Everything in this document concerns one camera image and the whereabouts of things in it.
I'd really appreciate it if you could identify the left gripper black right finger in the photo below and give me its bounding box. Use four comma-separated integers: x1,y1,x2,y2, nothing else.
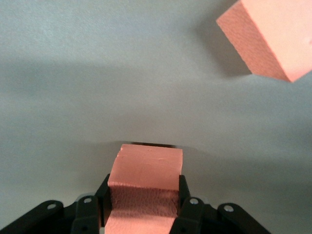
170,175,271,234

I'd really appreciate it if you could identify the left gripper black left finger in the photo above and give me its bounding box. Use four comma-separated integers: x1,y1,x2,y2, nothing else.
0,174,112,234

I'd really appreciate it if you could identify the orange foam cube notched corner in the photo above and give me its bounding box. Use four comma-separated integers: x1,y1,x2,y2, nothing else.
104,143,183,234

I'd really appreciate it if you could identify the orange foam cube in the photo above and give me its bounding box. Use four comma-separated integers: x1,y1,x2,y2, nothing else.
216,0,312,83

